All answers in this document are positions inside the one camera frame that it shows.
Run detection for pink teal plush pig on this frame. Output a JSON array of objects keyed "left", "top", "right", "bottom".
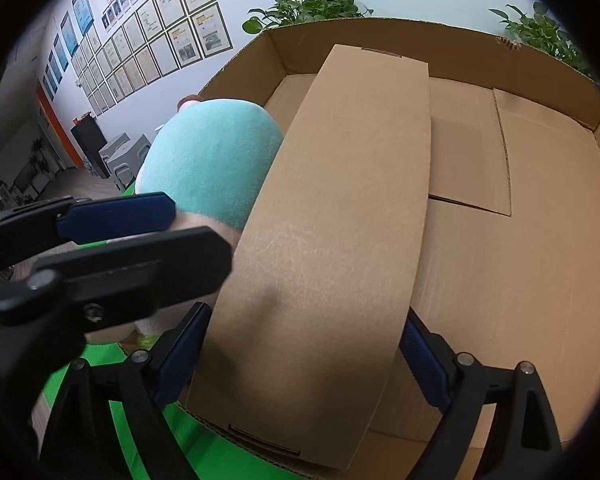
[{"left": 9, "top": 93, "right": 286, "bottom": 346}]

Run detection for long brown cardboard box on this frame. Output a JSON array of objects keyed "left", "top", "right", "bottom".
[{"left": 188, "top": 46, "right": 431, "bottom": 469}]

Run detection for grey stool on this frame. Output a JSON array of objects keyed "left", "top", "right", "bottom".
[{"left": 99, "top": 132, "right": 150, "bottom": 191}]

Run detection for black cabinet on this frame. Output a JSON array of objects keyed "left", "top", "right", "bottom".
[{"left": 71, "top": 114, "right": 110, "bottom": 179}]

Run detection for green table cloth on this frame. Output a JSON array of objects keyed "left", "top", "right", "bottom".
[{"left": 40, "top": 181, "right": 301, "bottom": 480}]

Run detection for large open cardboard tray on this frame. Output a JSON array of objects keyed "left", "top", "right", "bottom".
[{"left": 180, "top": 18, "right": 600, "bottom": 479}]

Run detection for left potted green plant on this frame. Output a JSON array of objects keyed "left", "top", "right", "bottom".
[{"left": 242, "top": 0, "right": 375, "bottom": 35}]

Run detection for potted green plant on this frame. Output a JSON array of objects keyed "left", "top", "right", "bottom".
[
  {"left": 489, "top": 1, "right": 598, "bottom": 81},
  {"left": 242, "top": 0, "right": 375, "bottom": 35}
]

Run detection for right potted green plant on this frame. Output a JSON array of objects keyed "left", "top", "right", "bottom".
[{"left": 489, "top": 1, "right": 598, "bottom": 81}]

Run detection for framed certificates on wall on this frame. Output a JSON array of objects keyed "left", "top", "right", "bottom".
[{"left": 38, "top": 0, "right": 233, "bottom": 116}]

